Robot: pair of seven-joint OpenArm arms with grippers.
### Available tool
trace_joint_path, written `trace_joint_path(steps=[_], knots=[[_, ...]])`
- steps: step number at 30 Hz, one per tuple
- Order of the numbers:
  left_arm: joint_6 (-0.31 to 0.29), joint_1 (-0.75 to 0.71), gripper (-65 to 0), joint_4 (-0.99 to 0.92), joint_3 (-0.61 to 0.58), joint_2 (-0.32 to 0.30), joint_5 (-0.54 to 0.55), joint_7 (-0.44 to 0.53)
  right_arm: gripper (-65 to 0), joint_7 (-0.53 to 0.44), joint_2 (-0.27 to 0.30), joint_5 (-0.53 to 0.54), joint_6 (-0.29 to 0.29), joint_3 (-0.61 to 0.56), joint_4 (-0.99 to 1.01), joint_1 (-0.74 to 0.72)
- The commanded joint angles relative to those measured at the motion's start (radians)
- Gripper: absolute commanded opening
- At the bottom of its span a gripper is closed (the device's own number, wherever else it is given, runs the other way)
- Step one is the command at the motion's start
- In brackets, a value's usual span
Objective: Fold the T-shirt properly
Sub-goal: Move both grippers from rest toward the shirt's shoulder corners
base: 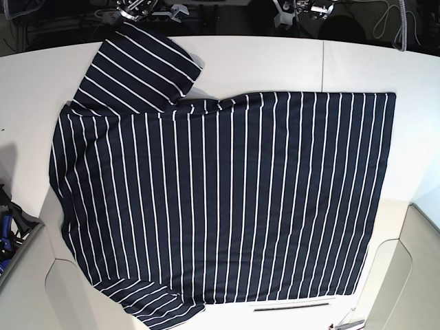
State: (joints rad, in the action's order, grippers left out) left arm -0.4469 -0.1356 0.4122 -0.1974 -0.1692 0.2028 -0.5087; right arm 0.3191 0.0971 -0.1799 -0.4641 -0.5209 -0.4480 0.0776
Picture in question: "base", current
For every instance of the white power strip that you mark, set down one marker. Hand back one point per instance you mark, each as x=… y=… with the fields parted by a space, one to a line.
x=107 y=16

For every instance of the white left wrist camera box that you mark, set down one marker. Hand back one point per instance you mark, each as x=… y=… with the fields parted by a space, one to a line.
x=284 y=19

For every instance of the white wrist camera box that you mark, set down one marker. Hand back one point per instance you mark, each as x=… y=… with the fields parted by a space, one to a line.
x=175 y=11
x=284 y=19

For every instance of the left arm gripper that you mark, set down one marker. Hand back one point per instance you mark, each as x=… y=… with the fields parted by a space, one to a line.
x=315 y=7

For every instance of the navy white striped T-shirt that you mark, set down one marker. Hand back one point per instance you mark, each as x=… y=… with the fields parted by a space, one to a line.
x=171 y=204

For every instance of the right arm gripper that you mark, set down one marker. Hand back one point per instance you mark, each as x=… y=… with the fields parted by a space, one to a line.
x=135 y=10

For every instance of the bin with blue items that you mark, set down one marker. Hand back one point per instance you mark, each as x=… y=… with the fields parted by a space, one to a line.
x=17 y=228

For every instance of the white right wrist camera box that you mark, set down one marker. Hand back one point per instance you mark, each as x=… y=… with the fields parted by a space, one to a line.
x=175 y=11

